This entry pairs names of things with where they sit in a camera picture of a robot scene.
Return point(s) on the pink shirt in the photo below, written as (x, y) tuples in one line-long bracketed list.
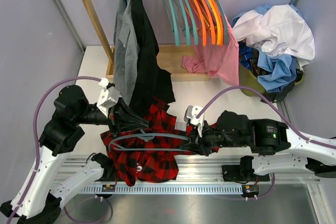
[(216, 61)]

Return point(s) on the grey shirt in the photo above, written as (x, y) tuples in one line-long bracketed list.
[(126, 50)]

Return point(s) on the wooden clothes rack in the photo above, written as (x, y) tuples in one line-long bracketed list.
[(170, 56)]

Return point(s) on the light blue shirt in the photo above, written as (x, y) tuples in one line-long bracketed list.
[(281, 71)]

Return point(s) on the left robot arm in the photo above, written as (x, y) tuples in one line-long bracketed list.
[(39, 201)]

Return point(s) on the white shirt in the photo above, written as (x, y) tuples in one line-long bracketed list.
[(276, 30)]

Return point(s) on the red black plaid shirt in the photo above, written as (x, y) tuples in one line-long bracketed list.
[(152, 161)]

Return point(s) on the blue checked shirt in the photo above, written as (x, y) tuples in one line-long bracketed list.
[(248, 56)]

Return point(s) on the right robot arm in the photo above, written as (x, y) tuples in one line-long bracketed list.
[(275, 146)]

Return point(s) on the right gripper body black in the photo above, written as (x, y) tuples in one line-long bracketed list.
[(205, 141)]

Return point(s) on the olive green laundry basket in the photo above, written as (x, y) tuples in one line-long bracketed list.
[(247, 78)]

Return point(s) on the aluminium rail base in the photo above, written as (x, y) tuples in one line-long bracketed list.
[(196, 176)]

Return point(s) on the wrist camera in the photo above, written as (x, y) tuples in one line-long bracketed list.
[(108, 96), (194, 116)]

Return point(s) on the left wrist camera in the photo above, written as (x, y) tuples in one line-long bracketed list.
[(108, 96)]

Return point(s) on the teal plastic hanger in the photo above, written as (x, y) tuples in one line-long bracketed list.
[(144, 136)]

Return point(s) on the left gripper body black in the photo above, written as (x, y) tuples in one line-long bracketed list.
[(113, 119)]

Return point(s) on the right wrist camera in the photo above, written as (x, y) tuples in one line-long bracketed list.
[(194, 116)]

